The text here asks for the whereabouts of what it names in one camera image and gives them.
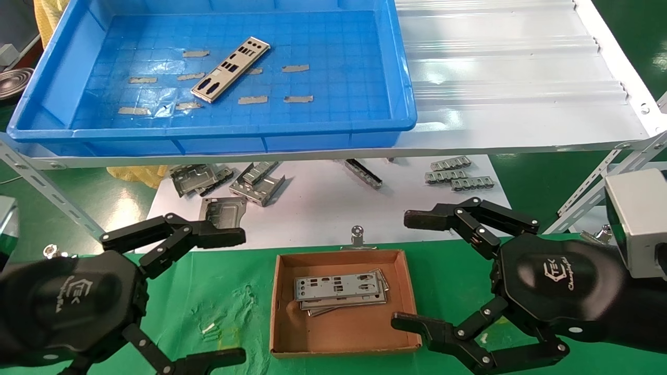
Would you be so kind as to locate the yellow cloth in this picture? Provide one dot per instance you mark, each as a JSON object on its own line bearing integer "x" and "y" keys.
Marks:
{"x": 49, "y": 21}

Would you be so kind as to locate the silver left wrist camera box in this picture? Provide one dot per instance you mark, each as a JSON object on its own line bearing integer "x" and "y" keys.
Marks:
{"x": 6, "y": 229}

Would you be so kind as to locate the green table cloth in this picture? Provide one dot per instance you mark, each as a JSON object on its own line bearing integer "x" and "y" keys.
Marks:
{"x": 234, "y": 291}

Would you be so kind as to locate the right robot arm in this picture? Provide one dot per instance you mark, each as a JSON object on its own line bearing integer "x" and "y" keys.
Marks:
{"x": 646, "y": 312}

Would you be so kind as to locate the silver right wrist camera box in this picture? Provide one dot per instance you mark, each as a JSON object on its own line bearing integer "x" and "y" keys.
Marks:
{"x": 641, "y": 219}

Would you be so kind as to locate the blue plastic tray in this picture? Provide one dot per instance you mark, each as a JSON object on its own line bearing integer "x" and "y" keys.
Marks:
{"x": 338, "y": 78}

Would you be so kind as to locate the yellow plastic bag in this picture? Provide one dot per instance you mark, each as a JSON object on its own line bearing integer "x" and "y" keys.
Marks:
{"x": 140, "y": 176}

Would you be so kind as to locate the small white scrap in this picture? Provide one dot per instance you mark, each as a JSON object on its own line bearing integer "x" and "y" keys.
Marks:
{"x": 208, "y": 328}

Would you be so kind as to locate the silver binder clip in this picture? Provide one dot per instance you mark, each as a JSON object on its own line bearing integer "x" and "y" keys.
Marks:
{"x": 357, "y": 237}
{"x": 599, "y": 234}
{"x": 52, "y": 251}

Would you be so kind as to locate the large folded metal bracket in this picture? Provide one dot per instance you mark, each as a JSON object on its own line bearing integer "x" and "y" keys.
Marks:
{"x": 190, "y": 179}

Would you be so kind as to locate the small slotted metal strip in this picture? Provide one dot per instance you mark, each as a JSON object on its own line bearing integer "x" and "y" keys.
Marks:
{"x": 473, "y": 184}
{"x": 451, "y": 164}
{"x": 445, "y": 176}

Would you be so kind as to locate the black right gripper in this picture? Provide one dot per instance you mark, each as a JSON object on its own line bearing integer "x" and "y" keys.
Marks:
{"x": 557, "y": 286}

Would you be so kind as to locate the silver metal I/O shield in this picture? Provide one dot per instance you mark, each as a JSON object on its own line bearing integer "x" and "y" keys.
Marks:
{"x": 344, "y": 306}
{"x": 386, "y": 284}
{"x": 338, "y": 286}

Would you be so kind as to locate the white paper sheet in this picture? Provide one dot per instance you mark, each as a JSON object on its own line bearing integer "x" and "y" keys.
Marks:
{"x": 323, "y": 208}

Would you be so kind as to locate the narrow metal strip part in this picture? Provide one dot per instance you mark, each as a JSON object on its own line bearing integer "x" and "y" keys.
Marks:
{"x": 363, "y": 174}

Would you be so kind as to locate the gold-tinted metal I/O shield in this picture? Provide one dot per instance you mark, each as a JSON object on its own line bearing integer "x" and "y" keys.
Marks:
{"x": 229, "y": 70}

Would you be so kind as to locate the grey box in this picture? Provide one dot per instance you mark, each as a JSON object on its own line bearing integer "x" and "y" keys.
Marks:
{"x": 8, "y": 54}

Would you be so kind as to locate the round metal coil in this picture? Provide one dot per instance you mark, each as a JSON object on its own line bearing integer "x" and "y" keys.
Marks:
{"x": 15, "y": 83}

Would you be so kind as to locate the dark folded metal bracket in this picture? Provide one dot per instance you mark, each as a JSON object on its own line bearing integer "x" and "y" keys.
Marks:
{"x": 224, "y": 177}

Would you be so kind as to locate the brown cardboard box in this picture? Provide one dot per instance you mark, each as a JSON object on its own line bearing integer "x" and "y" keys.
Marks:
{"x": 338, "y": 328}

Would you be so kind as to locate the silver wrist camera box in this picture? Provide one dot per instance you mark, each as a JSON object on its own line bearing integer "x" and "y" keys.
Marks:
{"x": 641, "y": 219}
{"x": 6, "y": 229}

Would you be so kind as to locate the flat grey metal bracket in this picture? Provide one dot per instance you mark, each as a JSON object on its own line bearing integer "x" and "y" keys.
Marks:
{"x": 224, "y": 211}

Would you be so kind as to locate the metal drive cage bracket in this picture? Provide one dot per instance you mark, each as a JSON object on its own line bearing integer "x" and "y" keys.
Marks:
{"x": 258, "y": 187}

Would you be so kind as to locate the perforated steel angle bar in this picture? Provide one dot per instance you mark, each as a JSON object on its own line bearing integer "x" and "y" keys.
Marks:
{"x": 47, "y": 190}
{"x": 583, "y": 190}
{"x": 560, "y": 221}

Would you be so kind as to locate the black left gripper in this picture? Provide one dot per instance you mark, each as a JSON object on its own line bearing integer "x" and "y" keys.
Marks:
{"x": 68, "y": 307}

